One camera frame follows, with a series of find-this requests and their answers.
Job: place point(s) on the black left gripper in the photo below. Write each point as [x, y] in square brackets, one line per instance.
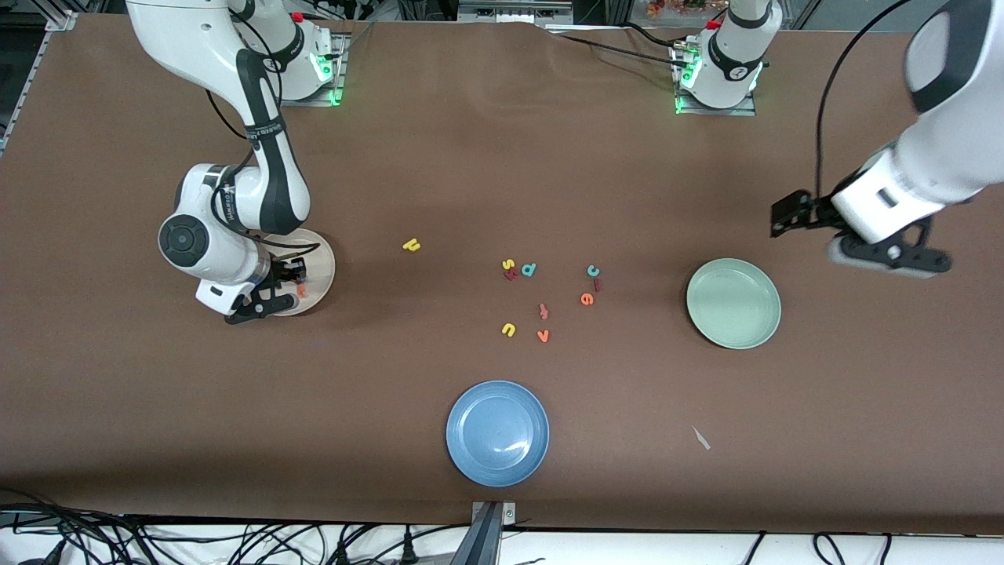
[816, 212]

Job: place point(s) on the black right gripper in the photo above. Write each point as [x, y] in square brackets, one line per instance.
[280, 272]

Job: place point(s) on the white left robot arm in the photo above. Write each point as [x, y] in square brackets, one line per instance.
[941, 149]

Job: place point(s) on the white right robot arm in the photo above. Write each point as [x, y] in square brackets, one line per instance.
[196, 243]

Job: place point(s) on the brown plate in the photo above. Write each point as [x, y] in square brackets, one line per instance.
[318, 267]

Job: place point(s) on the green plate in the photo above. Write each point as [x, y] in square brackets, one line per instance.
[733, 304]

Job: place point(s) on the orange flowers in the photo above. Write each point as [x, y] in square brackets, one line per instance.
[674, 6]

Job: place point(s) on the white paper scrap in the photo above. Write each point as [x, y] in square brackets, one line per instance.
[701, 439]

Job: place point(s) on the blue plate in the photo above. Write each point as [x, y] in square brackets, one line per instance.
[497, 433]

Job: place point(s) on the black power plug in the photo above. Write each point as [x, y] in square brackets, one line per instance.
[342, 554]
[408, 549]

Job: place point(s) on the grey metal device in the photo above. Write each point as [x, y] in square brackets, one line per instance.
[510, 9]

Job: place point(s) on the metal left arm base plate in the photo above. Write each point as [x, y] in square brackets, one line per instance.
[745, 108]

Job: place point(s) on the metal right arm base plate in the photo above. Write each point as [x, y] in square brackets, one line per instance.
[339, 63]

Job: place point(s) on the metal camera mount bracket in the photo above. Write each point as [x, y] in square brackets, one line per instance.
[486, 541]

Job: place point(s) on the aluminium frame rail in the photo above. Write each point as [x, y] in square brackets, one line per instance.
[61, 20]

